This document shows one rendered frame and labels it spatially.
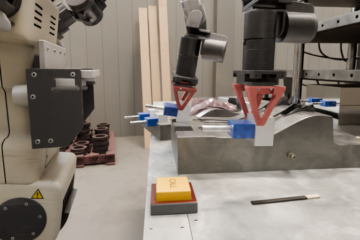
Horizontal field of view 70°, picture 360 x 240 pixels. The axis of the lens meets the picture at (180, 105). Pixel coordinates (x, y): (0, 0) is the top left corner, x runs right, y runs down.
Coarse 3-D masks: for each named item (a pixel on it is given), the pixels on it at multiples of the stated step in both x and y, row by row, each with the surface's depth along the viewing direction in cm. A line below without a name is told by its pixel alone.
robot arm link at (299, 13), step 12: (264, 0) 44; (276, 0) 44; (288, 0) 45; (288, 12) 46; (300, 12) 46; (312, 12) 47; (288, 24) 45; (300, 24) 45; (312, 24) 46; (288, 36) 46; (300, 36) 46; (312, 36) 47
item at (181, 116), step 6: (180, 102) 75; (156, 108) 75; (162, 108) 76; (168, 108) 74; (174, 108) 74; (186, 108) 74; (168, 114) 75; (174, 114) 75; (180, 114) 74; (186, 114) 75; (180, 120) 75; (186, 120) 75
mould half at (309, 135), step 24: (288, 120) 64; (312, 120) 61; (192, 144) 59; (216, 144) 60; (240, 144) 60; (288, 144) 61; (312, 144) 62; (336, 144) 63; (192, 168) 60; (216, 168) 61; (240, 168) 61; (264, 168) 62; (288, 168) 62; (312, 168) 63
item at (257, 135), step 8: (232, 120) 50; (240, 120) 50; (248, 120) 51; (272, 120) 47; (208, 128) 48; (216, 128) 48; (224, 128) 48; (232, 128) 48; (240, 128) 47; (248, 128) 47; (256, 128) 47; (264, 128) 47; (272, 128) 47; (232, 136) 47; (240, 136) 47; (248, 136) 47; (256, 136) 47; (264, 136) 47; (272, 136) 48; (256, 144) 47; (264, 144) 48; (272, 144) 48
